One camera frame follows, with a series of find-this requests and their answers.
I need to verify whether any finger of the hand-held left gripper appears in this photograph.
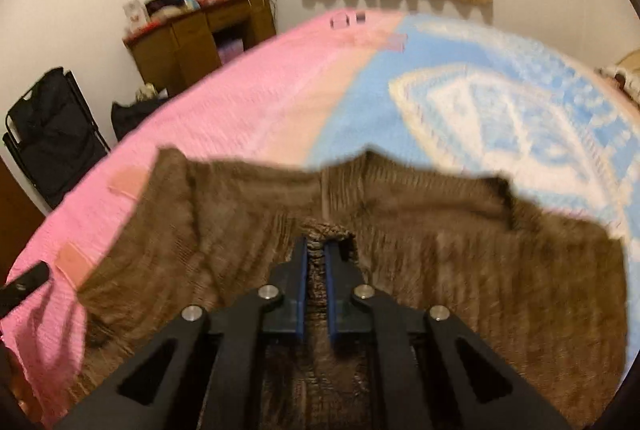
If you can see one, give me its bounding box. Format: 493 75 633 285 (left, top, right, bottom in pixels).
0 261 51 318

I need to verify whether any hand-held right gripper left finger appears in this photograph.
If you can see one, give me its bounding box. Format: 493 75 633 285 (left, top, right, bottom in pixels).
52 237 308 430

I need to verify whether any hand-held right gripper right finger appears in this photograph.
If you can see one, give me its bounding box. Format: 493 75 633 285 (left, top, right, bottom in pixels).
322 241 571 430

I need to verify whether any brown knit sweater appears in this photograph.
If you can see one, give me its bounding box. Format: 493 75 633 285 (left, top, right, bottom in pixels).
70 149 630 430

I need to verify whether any dark clothes pile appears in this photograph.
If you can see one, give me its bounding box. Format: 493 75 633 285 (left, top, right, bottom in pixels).
145 0 201 19

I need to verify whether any brown wooden panel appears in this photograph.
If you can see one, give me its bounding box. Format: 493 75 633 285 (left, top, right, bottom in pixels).
0 157 48 283

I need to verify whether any black folding chair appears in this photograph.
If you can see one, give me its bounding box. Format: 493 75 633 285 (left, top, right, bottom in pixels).
2 67 111 211

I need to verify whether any black bag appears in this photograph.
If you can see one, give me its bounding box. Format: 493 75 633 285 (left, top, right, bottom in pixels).
110 96 172 144

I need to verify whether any pink and blue patterned blanket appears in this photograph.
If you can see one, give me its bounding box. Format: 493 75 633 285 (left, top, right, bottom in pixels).
0 7 640 428

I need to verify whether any purple box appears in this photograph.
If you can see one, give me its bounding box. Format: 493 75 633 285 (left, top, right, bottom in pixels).
217 37 246 64

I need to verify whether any brown wooden desk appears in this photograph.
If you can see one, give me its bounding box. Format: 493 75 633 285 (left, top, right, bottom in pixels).
122 0 278 98

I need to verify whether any white and pink box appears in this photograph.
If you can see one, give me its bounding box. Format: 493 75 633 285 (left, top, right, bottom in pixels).
122 0 151 32

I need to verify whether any patterned cream pillow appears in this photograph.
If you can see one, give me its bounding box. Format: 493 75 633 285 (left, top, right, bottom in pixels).
595 51 640 107

